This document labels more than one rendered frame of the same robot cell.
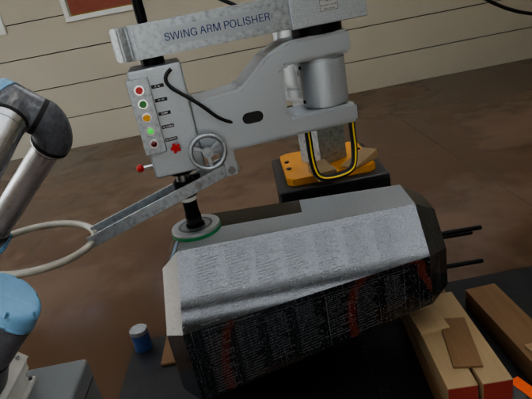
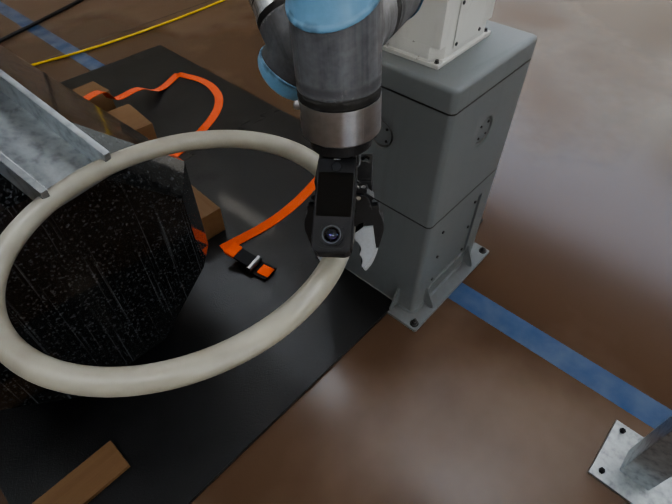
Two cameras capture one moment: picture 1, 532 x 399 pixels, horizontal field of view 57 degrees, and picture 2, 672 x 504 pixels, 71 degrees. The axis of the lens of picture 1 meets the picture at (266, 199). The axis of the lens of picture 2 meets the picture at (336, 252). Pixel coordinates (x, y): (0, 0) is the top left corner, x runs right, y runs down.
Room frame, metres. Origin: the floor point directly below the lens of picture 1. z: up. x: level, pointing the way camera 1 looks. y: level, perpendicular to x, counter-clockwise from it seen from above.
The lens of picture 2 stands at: (2.06, 1.43, 1.38)
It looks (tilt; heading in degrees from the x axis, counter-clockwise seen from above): 48 degrees down; 222
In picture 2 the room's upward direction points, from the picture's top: straight up
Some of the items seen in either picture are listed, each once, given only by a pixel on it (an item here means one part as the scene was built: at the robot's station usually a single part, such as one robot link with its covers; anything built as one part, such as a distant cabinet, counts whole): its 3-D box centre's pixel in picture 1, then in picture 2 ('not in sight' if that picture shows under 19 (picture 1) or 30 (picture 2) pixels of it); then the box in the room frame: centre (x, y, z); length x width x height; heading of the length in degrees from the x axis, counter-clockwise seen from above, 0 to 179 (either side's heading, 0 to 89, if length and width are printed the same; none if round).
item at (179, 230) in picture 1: (195, 226); not in sight; (1.96, 0.32, 0.84); 0.21 x 0.21 x 0.01
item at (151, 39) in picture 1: (237, 26); not in sight; (2.00, -0.02, 1.62); 0.96 x 0.25 x 0.17; 98
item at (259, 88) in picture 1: (264, 104); not in sight; (2.00, -0.07, 1.30); 0.74 x 0.23 x 0.49; 98
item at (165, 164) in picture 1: (188, 115); not in sight; (1.97, 0.24, 1.32); 0.36 x 0.22 x 0.45; 98
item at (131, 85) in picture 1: (146, 116); not in sight; (1.83, 0.38, 1.37); 0.08 x 0.03 x 0.28; 98
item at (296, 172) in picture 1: (324, 161); not in sight; (2.69, -0.38, 0.76); 0.49 x 0.49 x 0.05; 89
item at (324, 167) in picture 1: (322, 170); not in sight; (2.44, -0.33, 0.81); 0.20 x 0.10 x 0.05; 7
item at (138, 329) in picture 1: (141, 338); not in sight; (2.30, 0.84, 0.08); 0.10 x 0.10 x 0.13
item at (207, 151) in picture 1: (207, 150); not in sight; (1.85, 0.19, 1.20); 0.15 x 0.10 x 0.15; 98
